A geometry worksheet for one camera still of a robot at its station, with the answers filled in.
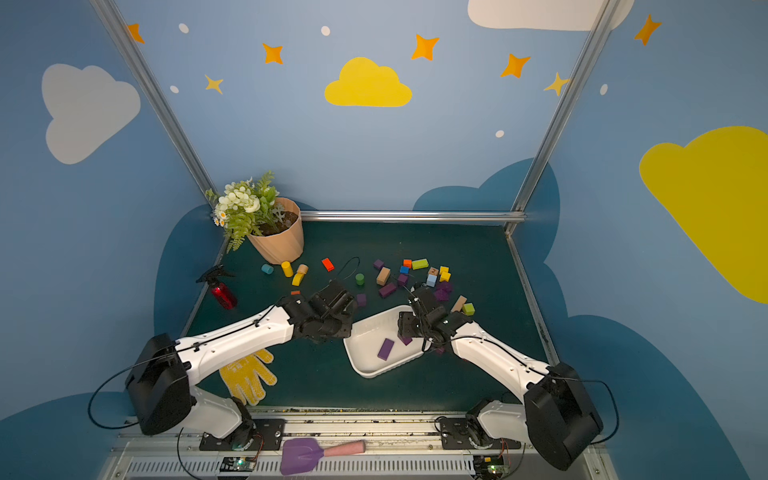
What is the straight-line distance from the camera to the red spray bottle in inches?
34.6

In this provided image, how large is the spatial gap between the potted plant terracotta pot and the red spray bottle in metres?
0.12

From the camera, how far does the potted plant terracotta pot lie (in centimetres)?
86
